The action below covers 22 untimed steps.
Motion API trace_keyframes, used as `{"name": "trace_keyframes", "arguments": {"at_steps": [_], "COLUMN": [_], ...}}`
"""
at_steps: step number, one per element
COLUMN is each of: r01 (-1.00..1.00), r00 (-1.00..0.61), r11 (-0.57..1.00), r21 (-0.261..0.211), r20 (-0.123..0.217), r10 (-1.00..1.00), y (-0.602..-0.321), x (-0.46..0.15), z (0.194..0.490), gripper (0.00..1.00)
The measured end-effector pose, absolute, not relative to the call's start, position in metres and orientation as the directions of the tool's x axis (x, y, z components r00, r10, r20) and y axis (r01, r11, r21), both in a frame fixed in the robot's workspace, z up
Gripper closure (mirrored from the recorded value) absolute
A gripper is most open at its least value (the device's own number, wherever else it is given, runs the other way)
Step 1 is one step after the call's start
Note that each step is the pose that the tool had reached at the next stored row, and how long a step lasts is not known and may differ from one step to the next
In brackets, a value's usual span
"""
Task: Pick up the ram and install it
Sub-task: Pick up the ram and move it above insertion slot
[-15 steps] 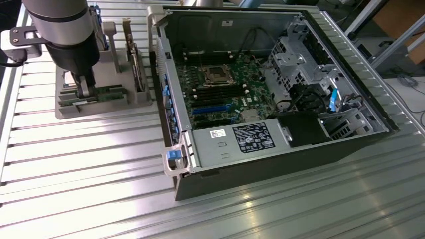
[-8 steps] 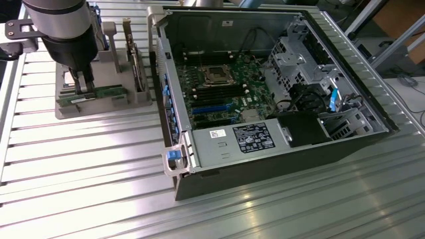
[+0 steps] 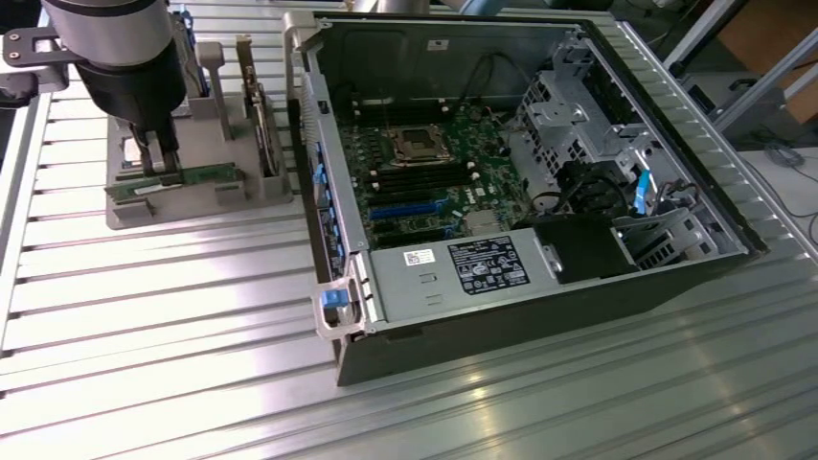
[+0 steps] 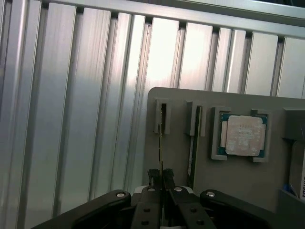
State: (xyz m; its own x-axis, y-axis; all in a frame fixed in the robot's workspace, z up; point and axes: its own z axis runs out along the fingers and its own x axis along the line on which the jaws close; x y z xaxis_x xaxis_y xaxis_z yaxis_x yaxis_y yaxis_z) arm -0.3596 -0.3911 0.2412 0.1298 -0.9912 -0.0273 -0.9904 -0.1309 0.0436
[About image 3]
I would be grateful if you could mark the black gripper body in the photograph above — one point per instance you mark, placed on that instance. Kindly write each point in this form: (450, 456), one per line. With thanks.
(131, 91)

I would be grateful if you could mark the green RAM stick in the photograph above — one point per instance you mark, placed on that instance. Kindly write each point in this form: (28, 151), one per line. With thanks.
(138, 190)
(211, 173)

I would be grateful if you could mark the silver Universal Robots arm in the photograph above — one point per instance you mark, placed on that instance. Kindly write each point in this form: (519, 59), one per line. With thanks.
(106, 29)

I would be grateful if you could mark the black RAM slot bank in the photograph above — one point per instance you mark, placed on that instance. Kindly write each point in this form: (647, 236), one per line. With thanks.
(402, 114)
(418, 181)

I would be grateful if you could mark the silver CPU chip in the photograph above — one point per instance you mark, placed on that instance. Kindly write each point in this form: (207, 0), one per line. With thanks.
(131, 155)

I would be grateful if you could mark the grey parts rack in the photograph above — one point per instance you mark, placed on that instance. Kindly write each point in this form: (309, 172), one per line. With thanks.
(191, 206)

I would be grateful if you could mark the disk with blue carrier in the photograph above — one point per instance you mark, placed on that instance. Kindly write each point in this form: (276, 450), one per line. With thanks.
(195, 57)

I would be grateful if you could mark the blue case latch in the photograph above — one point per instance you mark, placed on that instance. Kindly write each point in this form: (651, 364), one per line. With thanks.
(333, 298)

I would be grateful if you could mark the blue expansion slot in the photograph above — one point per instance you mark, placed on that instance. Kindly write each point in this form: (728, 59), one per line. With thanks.
(406, 211)

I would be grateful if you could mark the metal CPU socket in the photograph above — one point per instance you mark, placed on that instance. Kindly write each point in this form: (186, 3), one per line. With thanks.
(417, 145)

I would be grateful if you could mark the black expansion slot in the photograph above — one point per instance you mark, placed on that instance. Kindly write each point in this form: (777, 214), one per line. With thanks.
(409, 235)

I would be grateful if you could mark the green motherboard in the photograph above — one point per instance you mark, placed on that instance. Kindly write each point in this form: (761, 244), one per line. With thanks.
(479, 191)

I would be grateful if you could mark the grey power supply unit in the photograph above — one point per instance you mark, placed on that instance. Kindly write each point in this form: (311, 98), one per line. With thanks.
(447, 282)

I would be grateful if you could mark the silver chipset heatsink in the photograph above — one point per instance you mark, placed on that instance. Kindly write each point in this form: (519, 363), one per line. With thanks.
(483, 223)

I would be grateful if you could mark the black open PC case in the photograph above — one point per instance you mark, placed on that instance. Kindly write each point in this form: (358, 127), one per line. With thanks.
(511, 306)

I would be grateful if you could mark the silver metal disk bay cage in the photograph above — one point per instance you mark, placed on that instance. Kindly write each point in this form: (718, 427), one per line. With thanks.
(562, 129)

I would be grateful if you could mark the black plastic shroud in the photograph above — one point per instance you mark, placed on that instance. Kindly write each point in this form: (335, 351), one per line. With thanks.
(582, 249)

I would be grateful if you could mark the grey equipment box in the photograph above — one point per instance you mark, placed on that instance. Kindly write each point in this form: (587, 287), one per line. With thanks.
(722, 93)

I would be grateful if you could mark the brown wooden desk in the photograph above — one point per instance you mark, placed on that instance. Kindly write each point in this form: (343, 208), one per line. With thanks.
(766, 43)

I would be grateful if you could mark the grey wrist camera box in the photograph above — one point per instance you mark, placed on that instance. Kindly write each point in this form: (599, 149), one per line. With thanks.
(26, 84)

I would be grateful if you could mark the graphics card with metal bracket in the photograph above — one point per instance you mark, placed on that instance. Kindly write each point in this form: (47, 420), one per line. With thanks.
(259, 105)

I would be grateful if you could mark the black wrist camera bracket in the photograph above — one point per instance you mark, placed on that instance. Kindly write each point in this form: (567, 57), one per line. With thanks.
(28, 45)

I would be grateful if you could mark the aluminium frame profile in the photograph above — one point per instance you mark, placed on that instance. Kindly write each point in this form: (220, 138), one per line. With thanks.
(741, 62)

